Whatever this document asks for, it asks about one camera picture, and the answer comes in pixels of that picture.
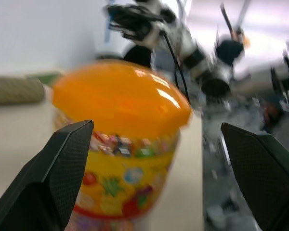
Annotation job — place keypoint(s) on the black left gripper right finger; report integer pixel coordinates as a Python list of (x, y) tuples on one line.
[(262, 180)]

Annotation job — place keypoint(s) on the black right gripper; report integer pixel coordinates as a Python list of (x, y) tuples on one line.
[(142, 29)]

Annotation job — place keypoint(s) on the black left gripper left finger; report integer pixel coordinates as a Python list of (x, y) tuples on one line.
[(38, 183)]

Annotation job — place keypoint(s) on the orange plastic jar lid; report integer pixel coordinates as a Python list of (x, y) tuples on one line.
[(120, 101)]

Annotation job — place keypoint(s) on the clear lollipop jar yellow label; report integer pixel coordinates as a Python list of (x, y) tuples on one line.
[(125, 178)]

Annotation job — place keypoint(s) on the olive rolled cloth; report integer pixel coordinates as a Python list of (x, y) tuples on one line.
[(14, 90)]

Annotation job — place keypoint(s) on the green flat object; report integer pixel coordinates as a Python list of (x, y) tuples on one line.
[(45, 78)]

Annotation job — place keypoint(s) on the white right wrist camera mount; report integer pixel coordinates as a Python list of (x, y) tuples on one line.
[(156, 33)]

